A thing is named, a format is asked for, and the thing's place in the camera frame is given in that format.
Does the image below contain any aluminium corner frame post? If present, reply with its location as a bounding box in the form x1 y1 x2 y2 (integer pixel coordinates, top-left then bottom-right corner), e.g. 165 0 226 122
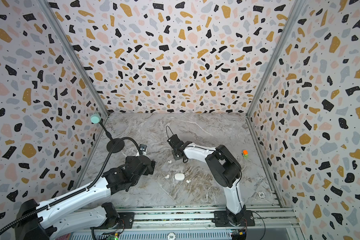
246 0 307 118
37 1 109 119

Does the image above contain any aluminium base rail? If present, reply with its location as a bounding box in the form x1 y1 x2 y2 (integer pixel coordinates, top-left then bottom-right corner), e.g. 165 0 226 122
67 204 304 240

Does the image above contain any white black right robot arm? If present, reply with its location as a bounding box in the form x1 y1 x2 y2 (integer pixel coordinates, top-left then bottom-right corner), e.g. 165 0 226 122
168 135 246 225

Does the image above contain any aluminium corner frame post left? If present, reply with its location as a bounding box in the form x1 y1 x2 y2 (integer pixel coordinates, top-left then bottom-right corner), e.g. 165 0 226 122
37 1 109 119

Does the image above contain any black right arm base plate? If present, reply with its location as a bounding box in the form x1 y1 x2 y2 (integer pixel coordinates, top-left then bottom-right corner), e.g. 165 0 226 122
212 210 255 228

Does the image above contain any orange green small cube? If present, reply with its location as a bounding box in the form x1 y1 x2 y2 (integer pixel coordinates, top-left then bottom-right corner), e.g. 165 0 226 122
243 150 249 159

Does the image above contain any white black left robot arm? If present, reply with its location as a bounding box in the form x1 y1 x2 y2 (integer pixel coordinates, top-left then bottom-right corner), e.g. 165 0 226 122
14 155 156 240

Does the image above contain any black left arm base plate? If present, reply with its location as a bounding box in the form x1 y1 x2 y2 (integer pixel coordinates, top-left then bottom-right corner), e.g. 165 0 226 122
107 212 135 231

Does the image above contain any aluminium corner frame post right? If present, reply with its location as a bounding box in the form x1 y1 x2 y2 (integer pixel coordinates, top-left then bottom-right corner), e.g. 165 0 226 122
246 0 307 118

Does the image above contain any black stand with green ball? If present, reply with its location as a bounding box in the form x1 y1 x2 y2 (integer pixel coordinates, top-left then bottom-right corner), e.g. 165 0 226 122
90 113 125 153

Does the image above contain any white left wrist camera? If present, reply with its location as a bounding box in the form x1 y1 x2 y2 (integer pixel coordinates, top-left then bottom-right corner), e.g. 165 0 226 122
137 144 147 156

